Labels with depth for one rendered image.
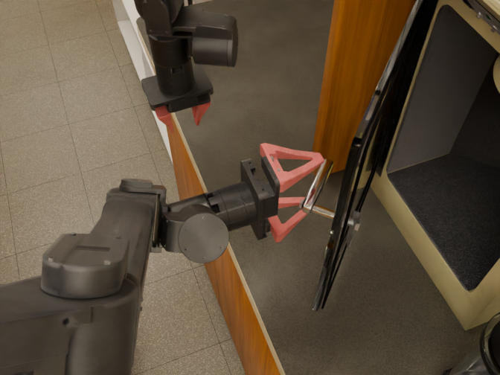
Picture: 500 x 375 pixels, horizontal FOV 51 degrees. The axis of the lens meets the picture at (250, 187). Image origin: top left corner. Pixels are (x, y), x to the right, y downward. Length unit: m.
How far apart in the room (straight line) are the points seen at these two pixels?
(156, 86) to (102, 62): 1.99
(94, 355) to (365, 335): 0.67
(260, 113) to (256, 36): 0.26
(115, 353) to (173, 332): 1.63
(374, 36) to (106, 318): 0.66
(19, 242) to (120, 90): 0.89
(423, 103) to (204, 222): 0.44
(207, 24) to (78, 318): 0.56
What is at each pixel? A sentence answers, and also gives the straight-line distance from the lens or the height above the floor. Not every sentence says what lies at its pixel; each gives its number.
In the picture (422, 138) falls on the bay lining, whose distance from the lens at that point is 0.95.
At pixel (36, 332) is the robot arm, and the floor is 1.54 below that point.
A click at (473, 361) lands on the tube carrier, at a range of 0.74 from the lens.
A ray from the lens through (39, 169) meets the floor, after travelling 2.43.
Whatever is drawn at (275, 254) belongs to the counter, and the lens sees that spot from 0.94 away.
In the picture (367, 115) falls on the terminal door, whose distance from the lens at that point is 0.53.
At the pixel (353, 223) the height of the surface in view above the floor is 1.20.
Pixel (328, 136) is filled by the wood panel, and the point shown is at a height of 1.06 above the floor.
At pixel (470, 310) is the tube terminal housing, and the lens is 0.91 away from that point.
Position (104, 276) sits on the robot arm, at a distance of 0.27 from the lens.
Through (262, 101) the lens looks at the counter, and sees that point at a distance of 1.18.
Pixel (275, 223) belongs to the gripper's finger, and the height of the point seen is 1.15.
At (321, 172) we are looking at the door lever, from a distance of 0.71.
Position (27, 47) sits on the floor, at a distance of 3.05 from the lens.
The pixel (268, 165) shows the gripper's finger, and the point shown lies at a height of 1.27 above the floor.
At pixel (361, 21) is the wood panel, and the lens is 0.81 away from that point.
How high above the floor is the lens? 1.76
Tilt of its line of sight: 54 degrees down
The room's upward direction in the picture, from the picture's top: straight up
